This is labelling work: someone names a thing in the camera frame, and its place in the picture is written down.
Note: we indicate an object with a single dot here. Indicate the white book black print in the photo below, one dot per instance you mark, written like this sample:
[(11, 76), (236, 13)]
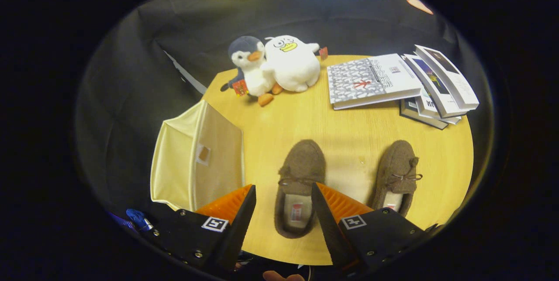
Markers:
[(426, 106)]

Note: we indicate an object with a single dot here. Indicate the grey patterned white book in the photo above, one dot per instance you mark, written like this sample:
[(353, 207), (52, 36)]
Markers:
[(362, 82)]

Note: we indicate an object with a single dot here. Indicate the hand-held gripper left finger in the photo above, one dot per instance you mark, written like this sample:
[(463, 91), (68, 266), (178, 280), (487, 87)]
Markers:
[(238, 233)]

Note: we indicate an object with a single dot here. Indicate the brown fuzzy slipper shoe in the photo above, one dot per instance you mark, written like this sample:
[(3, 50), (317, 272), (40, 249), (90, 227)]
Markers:
[(303, 159), (397, 159)]

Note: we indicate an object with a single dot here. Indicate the grey white penguin plush toy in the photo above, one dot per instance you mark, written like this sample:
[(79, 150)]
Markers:
[(251, 76)]

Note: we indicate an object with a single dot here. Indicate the beige fabric storage box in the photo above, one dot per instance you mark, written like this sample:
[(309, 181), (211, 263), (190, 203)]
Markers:
[(218, 154)]

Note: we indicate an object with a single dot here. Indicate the white book blue photo cover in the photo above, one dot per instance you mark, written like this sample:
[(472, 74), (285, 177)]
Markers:
[(430, 78)]

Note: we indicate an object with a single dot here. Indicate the white duck plush toy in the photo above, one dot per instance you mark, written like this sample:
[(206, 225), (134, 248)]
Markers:
[(290, 69)]

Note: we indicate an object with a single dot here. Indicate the blue cloth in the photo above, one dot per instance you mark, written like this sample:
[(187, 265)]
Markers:
[(136, 217)]

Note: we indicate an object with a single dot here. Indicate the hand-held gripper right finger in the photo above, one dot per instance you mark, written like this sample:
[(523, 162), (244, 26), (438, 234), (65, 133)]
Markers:
[(334, 233)]

